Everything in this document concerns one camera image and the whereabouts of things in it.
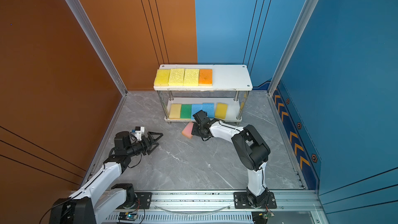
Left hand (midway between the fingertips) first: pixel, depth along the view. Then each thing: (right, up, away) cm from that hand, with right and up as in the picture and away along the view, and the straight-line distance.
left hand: (160, 138), depth 82 cm
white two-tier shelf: (+22, +27, +38) cm, 52 cm away
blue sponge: (+17, +15, +18) cm, 29 cm away
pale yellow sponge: (+4, +13, +17) cm, 22 cm away
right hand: (+16, +1, +13) cm, 21 cm away
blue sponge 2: (+26, +16, +19) cm, 36 cm away
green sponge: (+11, +12, +17) cm, 24 cm away
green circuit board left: (-12, -34, -11) cm, 38 cm away
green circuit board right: (+49, -33, -12) cm, 61 cm away
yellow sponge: (+35, +14, +20) cm, 42 cm away
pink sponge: (+13, +2, +15) cm, 20 cm away
